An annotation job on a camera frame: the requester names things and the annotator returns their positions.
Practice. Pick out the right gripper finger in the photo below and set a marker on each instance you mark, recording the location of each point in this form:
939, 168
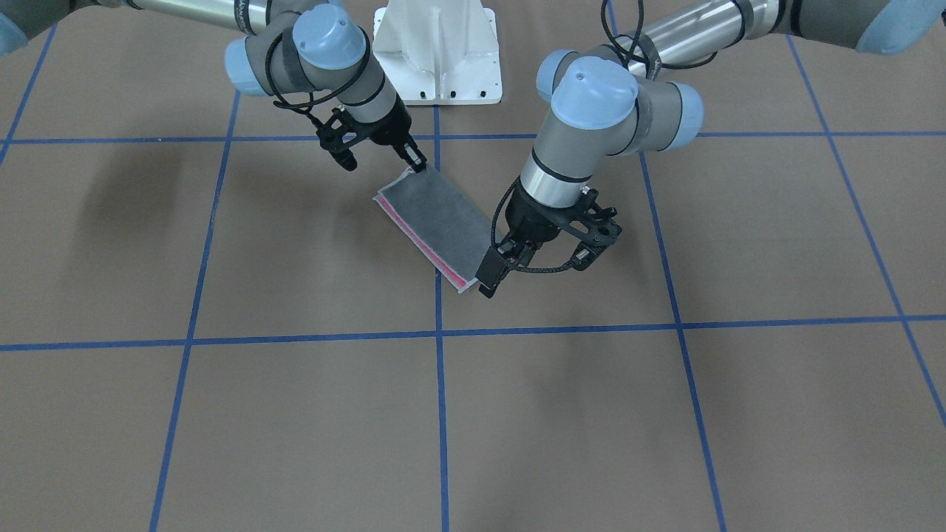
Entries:
414, 158

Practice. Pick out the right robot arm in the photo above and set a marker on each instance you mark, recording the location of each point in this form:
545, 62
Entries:
312, 59

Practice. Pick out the white pedestal column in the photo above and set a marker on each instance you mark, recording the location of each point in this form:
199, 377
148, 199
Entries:
439, 53

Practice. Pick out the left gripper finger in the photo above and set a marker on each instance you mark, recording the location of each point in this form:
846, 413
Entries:
492, 271
519, 253

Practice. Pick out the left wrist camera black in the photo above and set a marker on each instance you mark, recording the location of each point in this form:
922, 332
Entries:
595, 228

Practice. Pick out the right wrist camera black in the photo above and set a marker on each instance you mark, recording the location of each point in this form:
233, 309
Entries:
338, 135

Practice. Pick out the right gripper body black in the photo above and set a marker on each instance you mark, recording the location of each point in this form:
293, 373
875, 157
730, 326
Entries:
389, 127

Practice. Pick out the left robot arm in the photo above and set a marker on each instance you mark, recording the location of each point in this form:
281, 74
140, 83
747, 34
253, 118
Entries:
609, 102

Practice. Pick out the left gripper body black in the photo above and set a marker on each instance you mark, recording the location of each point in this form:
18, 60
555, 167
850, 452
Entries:
533, 221

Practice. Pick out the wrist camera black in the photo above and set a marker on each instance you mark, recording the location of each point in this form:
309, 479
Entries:
338, 135
595, 228

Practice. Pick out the pink and grey towel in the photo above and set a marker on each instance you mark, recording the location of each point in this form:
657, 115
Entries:
447, 228

